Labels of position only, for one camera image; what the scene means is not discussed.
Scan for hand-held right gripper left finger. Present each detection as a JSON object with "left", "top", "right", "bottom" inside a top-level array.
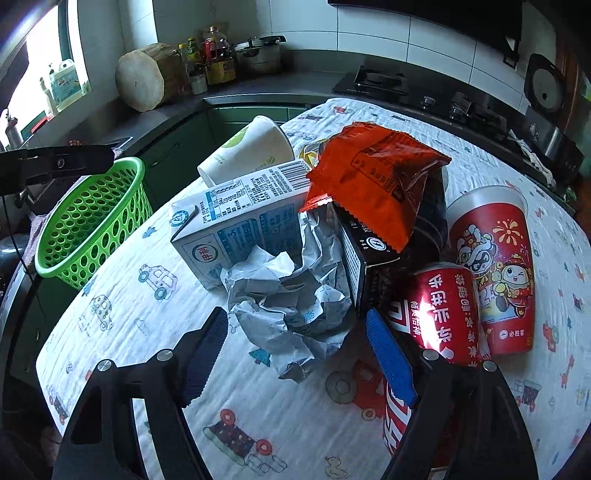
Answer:
[{"left": 52, "top": 306, "right": 229, "bottom": 480}]

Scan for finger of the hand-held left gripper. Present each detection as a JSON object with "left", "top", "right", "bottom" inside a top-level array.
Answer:
[{"left": 0, "top": 145, "right": 115, "bottom": 186}]

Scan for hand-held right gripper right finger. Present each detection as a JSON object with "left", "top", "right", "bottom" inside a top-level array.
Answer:
[{"left": 366, "top": 309, "right": 540, "bottom": 480}]

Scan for green plastic basket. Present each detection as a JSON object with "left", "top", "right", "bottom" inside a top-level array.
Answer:
[{"left": 34, "top": 157, "right": 154, "bottom": 291}]

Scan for white paper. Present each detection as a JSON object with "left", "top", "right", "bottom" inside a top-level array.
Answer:
[{"left": 221, "top": 210, "right": 354, "bottom": 384}]

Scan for red cartoon paper cup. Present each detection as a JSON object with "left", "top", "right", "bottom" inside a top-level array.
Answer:
[{"left": 447, "top": 185, "right": 536, "bottom": 356}]

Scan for yellow snack packet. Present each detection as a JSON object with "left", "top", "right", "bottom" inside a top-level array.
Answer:
[{"left": 295, "top": 138, "right": 333, "bottom": 169}]

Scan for metal utensil cup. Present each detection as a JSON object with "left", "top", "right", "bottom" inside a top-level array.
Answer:
[{"left": 4, "top": 109, "right": 21, "bottom": 151}]

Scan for slim white bottle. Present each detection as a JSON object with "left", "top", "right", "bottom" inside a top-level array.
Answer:
[{"left": 41, "top": 76, "right": 58, "bottom": 118}]

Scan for red soda can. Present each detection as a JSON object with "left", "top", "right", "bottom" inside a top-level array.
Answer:
[{"left": 382, "top": 262, "right": 491, "bottom": 467}]

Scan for white detergent jug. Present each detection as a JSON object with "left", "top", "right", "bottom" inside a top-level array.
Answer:
[{"left": 48, "top": 59, "right": 84, "bottom": 109}]

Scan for grey cloth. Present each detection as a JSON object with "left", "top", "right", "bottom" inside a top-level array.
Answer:
[{"left": 22, "top": 210, "right": 49, "bottom": 275}]

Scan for printed white tablecloth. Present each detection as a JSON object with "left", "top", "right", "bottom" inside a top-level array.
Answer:
[{"left": 36, "top": 98, "right": 591, "bottom": 480}]

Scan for black cardboard box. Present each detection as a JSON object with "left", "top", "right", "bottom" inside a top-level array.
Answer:
[{"left": 330, "top": 203, "right": 416, "bottom": 317}]

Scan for round wooden chopping block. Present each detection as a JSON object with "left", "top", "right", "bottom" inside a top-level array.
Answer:
[{"left": 115, "top": 43, "right": 185, "bottom": 113}]

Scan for green kitchen cabinets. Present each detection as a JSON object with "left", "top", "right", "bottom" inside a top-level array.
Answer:
[{"left": 134, "top": 106, "right": 315, "bottom": 213}]

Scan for kitchen window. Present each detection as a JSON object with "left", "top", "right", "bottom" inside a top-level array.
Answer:
[{"left": 0, "top": 0, "right": 160, "bottom": 139}]

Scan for dark glossy bag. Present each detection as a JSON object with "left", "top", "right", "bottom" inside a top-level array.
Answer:
[{"left": 406, "top": 171, "right": 450, "bottom": 268}]

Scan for white blue milk carton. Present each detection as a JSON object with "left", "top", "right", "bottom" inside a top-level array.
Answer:
[{"left": 170, "top": 161, "right": 311, "bottom": 291}]

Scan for small white seasoning jar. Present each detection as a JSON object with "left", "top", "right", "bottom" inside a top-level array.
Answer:
[{"left": 189, "top": 65, "right": 208, "bottom": 95}]

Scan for red snack bag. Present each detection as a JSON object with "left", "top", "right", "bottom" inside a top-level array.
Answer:
[{"left": 299, "top": 122, "right": 452, "bottom": 254}]

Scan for white green paper cup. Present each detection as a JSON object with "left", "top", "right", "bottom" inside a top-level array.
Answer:
[{"left": 198, "top": 115, "right": 295, "bottom": 188}]

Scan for large oil bottle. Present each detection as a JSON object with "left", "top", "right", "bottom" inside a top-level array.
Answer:
[{"left": 202, "top": 25, "right": 236, "bottom": 86}]

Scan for steel pressure cooker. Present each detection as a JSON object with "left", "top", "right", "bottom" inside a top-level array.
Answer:
[{"left": 235, "top": 34, "right": 287, "bottom": 75}]

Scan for white rag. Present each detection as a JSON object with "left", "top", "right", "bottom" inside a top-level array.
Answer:
[{"left": 508, "top": 129, "right": 555, "bottom": 185}]

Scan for black rice cooker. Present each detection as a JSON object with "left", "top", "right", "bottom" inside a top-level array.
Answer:
[{"left": 524, "top": 53, "right": 585, "bottom": 185}]

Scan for black gas stove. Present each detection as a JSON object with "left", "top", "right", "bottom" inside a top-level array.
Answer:
[{"left": 331, "top": 65, "right": 509, "bottom": 144}]

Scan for black range hood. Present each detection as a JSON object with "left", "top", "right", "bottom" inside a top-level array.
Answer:
[{"left": 328, "top": 0, "right": 522, "bottom": 70}]

